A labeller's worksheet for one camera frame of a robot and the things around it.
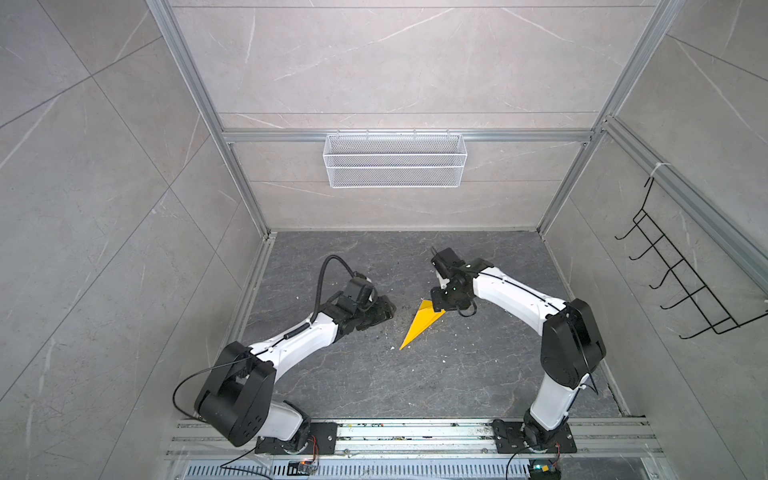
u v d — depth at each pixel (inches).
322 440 29.0
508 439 28.6
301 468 27.6
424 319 36.6
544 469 27.6
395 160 39.4
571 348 18.5
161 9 26.5
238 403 16.4
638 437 29.5
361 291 26.5
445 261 28.4
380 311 30.0
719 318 22.9
